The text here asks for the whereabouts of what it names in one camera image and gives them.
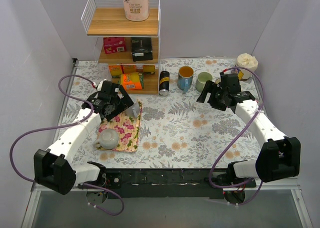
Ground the light green mug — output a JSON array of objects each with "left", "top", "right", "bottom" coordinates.
[{"left": 195, "top": 72, "right": 213, "bottom": 92}]

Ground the grey-blue mug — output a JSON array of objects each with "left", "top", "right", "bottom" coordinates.
[{"left": 124, "top": 102, "right": 140, "bottom": 118}]

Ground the blue butterfly ceramic mug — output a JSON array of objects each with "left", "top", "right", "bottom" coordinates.
[{"left": 177, "top": 66, "right": 194, "bottom": 93}]

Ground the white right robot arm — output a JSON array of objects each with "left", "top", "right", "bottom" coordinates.
[{"left": 197, "top": 72, "right": 301, "bottom": 187}]

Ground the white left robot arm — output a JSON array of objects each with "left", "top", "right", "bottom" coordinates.
[{"left": 33, "top": 80, "right": 134, "bottom": 195}]

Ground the white ceramic mug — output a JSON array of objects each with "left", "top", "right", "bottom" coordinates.
[{"left": 93, "top": 129, "right": 120, "bottom": 150}]

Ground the orange yellow sponge pack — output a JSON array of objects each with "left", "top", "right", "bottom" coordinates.
[{"left": 119, "top": 72, "right": 144, "bottom": 90}]

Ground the yellow box left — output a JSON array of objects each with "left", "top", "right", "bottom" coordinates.
[{"left": 108, "top": 65, "right": 123, "bottom": 78}]

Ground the yellow box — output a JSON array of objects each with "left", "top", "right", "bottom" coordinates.
[
  {"left": 142, "top": 64, "right": 156, "bottom": 75},
  {"left": 122, "top": 65, "right": 137, "bottom": 74},
  {"left": 108, "top": 65, "right": 123, "bottom": 78}
]

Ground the floral serving tray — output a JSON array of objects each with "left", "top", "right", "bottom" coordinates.
[{"left": 97, "top": 99, "right": 143, "bottom": 152}]

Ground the cartoon jar with cloth lid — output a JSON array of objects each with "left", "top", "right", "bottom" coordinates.
[{"left": 235, "top": 53, "right": 259, "bottom": 80}]

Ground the yellow box middle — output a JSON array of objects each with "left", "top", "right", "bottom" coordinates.
[{"left": 122, "top": 65, "right": 137, "bottom": 74}]

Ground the floral tablecloth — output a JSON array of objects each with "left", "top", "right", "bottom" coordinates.
[{"left": 72, "top": 57, "right": 260, "bottom": 168}]

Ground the black beverage can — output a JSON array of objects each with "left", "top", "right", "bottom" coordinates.
[{"left": 159, "top": 71, "right": 170, "bottom": 96}]

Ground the yellow box right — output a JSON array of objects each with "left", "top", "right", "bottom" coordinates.
[{"left": 142, "top": 64, "right": 156, "bottom": 75}]

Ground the red tissue box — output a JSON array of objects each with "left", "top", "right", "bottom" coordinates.
[{"left": 103, "top": 37, "right": 127, "bottom": 54}]

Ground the black coffee bag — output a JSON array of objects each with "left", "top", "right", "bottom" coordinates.
[{"left": 130, "top": 37, "right": 154, "bottom": 62}]

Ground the wrapped toilet paper roll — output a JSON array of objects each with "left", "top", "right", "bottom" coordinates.
[{"left": 123, "top": 0, "right": 150, "bottom": 22}]

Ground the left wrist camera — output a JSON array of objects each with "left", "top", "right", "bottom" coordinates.
[{"left": 91, "top": 79, "right": 107, "bottom": 91}]

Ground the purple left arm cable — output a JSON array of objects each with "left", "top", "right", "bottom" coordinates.
[{"left": 9, "top": 75, "right": 125, "bottom": 216}]

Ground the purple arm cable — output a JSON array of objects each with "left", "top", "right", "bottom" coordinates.
[
  {"left": 208, "top": 67, "right": 265, "bottom": 206},
  {"left": 9, "top": 75, "right": 125, "bottom": 216}
]

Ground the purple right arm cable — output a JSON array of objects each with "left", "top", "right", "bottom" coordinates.
[{"left": 208, "top": 67, "right": 265, "bottom": 206}]

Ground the wooden wire shelf rack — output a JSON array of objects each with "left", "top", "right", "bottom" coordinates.
[{"left": 81, "top": 0, "right": 161, "bottom": 95}]

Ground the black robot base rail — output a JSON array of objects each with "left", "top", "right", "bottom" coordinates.
[{"left": 88, "top": 168, "right": 245, "bottom": 202}]

